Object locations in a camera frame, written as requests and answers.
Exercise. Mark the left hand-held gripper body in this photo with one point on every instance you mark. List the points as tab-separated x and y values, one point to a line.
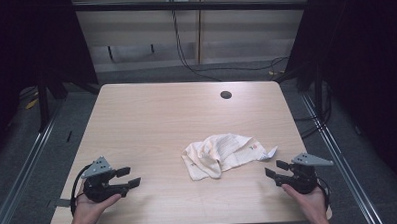
99	190

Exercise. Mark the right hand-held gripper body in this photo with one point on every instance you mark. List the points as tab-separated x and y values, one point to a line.
304	181

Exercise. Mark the white cloth towel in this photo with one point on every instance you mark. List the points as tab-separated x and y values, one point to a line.
221	154

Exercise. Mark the person's right hand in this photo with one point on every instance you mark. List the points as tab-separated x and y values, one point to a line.
311	203

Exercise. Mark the person's left hand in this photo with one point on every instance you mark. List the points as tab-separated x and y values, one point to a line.
86	211

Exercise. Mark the small black floor piece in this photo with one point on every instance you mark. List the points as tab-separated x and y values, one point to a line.
69	136

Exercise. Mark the black metal stand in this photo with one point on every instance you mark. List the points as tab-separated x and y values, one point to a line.
43	107

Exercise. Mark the yellow floor object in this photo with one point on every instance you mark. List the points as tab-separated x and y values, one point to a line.
32	103

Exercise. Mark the aluminium floor rail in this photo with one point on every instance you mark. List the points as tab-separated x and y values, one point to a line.
341	160
25	164

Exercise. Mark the black horizontal frame bar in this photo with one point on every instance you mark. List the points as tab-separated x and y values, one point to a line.
189	6

